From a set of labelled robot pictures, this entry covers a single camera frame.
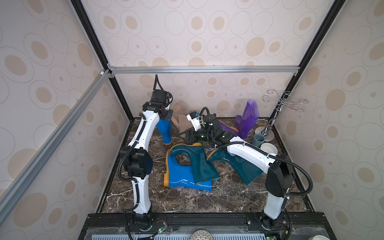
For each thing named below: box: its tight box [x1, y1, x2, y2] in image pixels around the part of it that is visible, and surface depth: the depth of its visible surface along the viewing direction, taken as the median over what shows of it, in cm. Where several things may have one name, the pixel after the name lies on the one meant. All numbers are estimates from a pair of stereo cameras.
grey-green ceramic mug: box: [251, 133, 266, 148], surface depth 102 cm
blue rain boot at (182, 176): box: [164, 149, 212, 191], surface depth 86 cm
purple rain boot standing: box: [235, 100, 260, 140], surface depth 96 cm
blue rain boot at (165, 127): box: [156, 119, 173, 146], surface depth 94 cm
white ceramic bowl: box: [260, 142, 278, 156], surface depth 102 cm
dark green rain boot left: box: [169, 143, 220, 185], surface depth 91 cm
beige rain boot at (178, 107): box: [170, 100, 188, 127], surface depth 96 cm
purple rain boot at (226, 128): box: [218, 120, 239, 137], surface depth 108 cm
